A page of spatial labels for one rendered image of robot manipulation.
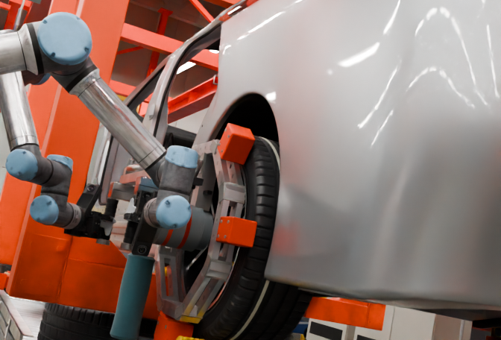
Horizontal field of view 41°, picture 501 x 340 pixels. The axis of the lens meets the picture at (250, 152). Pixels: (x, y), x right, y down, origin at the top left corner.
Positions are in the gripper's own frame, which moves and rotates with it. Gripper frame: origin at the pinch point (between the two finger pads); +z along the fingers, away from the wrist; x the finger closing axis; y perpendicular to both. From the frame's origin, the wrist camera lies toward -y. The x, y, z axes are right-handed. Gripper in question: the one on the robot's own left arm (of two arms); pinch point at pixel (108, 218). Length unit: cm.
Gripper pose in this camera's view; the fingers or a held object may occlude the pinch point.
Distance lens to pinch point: 219.3
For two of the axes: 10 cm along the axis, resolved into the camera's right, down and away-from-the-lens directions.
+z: 3.2, 2.3, 9.2
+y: -1.4, 9.7, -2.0
